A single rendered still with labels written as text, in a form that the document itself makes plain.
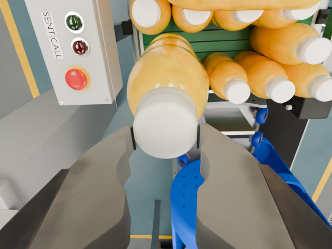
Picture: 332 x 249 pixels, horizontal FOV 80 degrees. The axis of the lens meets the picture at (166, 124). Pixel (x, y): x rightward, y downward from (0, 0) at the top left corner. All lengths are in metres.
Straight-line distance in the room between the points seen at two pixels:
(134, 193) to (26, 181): 1.55
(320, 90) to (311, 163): 1.86
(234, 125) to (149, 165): 1.49
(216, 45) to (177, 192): 0.38
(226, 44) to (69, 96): 0.38
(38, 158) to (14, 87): 1.21
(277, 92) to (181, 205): 0.30
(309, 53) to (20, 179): 0.75
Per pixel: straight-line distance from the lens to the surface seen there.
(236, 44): 0.56
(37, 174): 0.79
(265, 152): 1.75
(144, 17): 0.33
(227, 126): 0.48
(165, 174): 1.97
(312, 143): 2.10
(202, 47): 0.55
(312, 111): 0.58
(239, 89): 0.36
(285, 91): 0.39
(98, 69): 0.37
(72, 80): 0.38
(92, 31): 0.36
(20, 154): 0.79
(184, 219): 0.47
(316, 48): 0.39
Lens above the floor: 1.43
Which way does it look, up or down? 61 degrees down
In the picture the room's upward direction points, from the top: 177 degrees counter-clockwise
